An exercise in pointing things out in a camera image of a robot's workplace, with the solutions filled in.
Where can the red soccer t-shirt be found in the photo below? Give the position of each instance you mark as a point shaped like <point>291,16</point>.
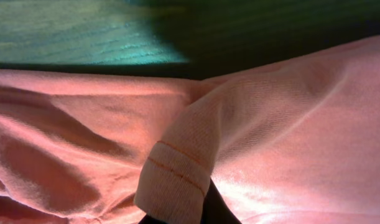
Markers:
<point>296,141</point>

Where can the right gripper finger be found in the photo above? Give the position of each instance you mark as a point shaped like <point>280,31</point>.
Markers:
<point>214,208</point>

